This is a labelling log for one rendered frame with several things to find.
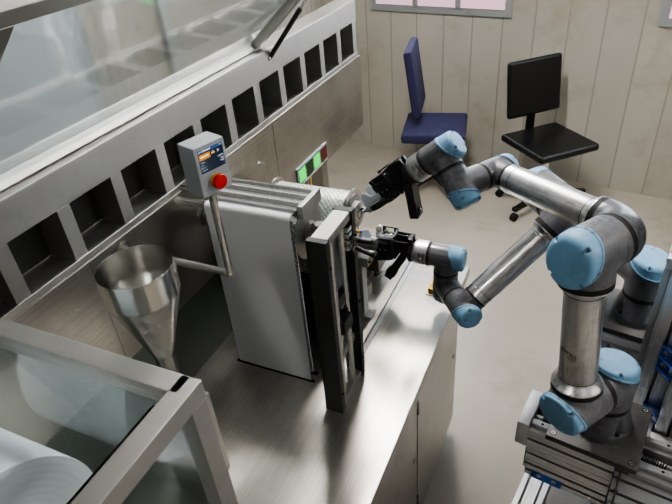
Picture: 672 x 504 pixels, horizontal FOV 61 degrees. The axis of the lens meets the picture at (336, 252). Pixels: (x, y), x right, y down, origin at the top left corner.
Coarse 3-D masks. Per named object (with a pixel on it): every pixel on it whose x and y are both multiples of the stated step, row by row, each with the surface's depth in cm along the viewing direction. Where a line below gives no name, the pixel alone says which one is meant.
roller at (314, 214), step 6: (312, 210) 145; (318, 210) 149; (306, 216) 143; (312, 216) 146; (318, 216) 149; (300, 222) 140; (306, 222) 143; (300, 228) 141; (300, 234) 141; (300, 240) 142; (300, 246) 142; (300, 252) 143
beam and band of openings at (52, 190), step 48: (336, 0) 224; (288, 48) 184; (336, 48) 218; (192, 96) 145; (240, 96) 173; (288, 96) 195; (96, 144) 120; (144, 144) 132; (48, 192) 111; (96, 192) 129; (144, 192) 144; (0, 240) 103; (48, 240) 120; (96, 240) 127; (0, 288) 108; (48, 288) 115
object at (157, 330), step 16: (144, 272) 113; (160, 272) 113; (112, 288) 109; (128, 288) 112; (176, 304) 107; (128, 320) 102; (144, 320) 103; (160, 320) 105; (176, 320) 111; (144, 336) 107; (160, 336) 108; (160, 352) 112; (176, 368) 117; (208, 400) 126; (224, 448) 136
